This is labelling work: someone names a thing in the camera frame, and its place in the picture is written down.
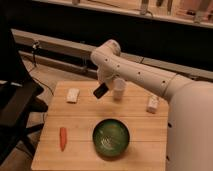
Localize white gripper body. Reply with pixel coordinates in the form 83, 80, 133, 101
97, 69, 115, 90

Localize black eraser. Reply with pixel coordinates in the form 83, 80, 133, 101
93, 83, 108, 99

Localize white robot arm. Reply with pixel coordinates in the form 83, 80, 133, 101
91, 39, 213, 171

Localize white sponge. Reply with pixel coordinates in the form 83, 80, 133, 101
66, 88, 80, 103

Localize white plastic cup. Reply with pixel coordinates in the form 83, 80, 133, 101
113, 78, 126, 100

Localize white rectangular block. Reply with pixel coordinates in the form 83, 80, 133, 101
146, 95, 159, 114

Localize green bowl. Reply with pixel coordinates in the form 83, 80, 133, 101
92, 118, 130, 158

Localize orange carrot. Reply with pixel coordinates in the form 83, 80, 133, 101
60, 127, 67, 151

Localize black office chair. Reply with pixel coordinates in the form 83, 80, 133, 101
0, 19, 48, 165

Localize black cable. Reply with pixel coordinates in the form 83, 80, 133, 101
31, 40, 55, 96

